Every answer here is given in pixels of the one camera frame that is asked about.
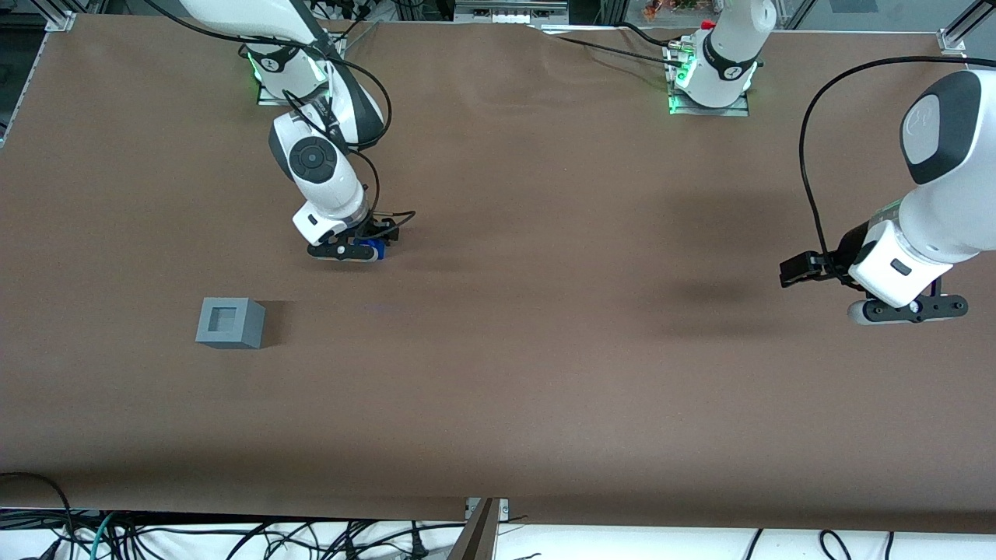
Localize orange objects behind table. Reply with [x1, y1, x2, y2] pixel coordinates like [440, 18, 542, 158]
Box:
[642, 0, 705, 21]

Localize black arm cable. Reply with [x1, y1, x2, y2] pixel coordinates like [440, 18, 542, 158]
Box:
[799, 56, 996, 273]
[144, 0, 417, 236]

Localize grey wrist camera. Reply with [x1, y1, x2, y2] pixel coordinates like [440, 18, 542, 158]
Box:
[307, 240, 384, 266]
[847, 294, 970, 326]

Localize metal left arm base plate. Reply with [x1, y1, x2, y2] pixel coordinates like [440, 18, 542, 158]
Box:
[667, 43, 750, 117]

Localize black base power cable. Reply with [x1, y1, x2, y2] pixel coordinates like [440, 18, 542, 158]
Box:
[541, 33, 686, 67]
[619, 22, 686, 51]

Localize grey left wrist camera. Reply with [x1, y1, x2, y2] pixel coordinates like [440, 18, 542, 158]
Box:
[847, 294, 970, 326]

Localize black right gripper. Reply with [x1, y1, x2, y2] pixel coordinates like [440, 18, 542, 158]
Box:
[353, 219, 402, 262]

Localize aluminium profile beam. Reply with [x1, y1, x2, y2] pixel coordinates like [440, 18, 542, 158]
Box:
[447, 498, 503, 560]

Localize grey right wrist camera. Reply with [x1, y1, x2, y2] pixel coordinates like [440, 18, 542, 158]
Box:
[307, 240, 384, 266]

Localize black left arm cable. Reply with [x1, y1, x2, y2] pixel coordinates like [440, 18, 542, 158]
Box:
[799, 56, 996, 273]

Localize slanted aluminium frame profile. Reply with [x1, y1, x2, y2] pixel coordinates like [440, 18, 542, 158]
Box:
[945, 0, 996, 37]

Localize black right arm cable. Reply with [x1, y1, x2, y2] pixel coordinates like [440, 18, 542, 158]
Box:
[144, 0, 417, 236]

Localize black looped floor cable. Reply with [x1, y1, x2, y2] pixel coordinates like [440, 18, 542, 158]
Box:
[0, 471, 75, 560]

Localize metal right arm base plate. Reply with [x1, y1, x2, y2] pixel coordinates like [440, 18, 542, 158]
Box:
[257, 47, 342, 107]

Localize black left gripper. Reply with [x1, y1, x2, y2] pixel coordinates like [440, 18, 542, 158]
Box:
[780, 221, 889, 289]

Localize grey device behind table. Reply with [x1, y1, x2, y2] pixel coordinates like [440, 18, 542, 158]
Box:
[454, 0, 570, 25]

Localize aluminium table edge rail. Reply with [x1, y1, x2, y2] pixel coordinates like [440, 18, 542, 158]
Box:
[0, 43, 40, 149]

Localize teal floor cable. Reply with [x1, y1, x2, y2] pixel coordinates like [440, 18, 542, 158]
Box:
[87, 512, 119, 560]

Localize gray cube base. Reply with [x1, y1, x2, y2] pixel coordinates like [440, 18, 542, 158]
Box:
[195, 297, 267, 350]

